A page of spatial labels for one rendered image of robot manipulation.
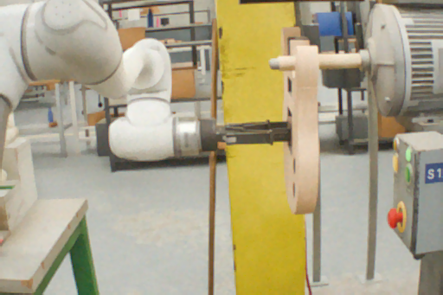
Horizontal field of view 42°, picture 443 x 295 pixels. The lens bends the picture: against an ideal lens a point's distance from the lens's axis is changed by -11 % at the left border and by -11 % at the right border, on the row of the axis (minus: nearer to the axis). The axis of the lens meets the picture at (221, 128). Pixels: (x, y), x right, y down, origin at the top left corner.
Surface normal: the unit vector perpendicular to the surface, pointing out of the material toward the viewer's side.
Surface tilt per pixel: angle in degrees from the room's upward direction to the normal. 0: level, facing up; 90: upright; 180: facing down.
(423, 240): 90
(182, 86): 90
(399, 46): 76
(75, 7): 65
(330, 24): 90
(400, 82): 110
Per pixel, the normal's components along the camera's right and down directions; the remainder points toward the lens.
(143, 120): -0.04, -0.39
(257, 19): 0.00, 0.16
